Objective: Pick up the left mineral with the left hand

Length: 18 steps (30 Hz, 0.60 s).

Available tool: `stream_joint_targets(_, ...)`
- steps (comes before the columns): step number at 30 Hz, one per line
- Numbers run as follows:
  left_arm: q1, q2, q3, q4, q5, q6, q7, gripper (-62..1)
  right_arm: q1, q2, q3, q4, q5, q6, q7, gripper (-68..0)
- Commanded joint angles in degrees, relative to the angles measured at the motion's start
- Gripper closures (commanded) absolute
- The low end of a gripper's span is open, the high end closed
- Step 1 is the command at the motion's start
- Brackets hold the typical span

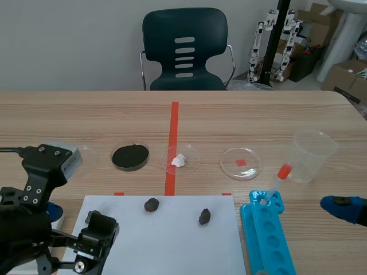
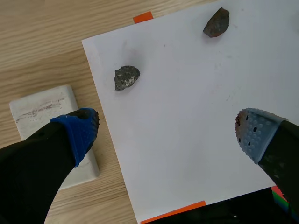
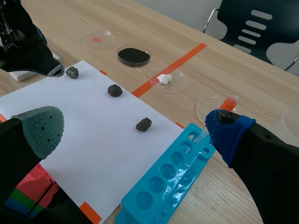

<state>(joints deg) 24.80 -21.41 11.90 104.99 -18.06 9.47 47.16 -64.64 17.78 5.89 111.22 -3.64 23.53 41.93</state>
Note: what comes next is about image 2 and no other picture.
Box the red green blue brick block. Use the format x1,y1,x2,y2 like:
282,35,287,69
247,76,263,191
271,185,292,215

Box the white sheet of paper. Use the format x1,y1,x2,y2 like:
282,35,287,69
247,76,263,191
81,0,299,224

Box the dark reddish-brown small stone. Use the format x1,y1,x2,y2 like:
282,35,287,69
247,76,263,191
202,7,230,38

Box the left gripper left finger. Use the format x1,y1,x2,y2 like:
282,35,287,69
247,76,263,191
0,107,100,224

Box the small white tile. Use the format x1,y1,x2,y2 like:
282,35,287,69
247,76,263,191
9,84,100,191

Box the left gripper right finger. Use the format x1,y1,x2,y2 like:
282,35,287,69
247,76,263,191
235,107,299,224

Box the grey speckled small stone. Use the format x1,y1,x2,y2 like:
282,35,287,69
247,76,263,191
114,65,141,91

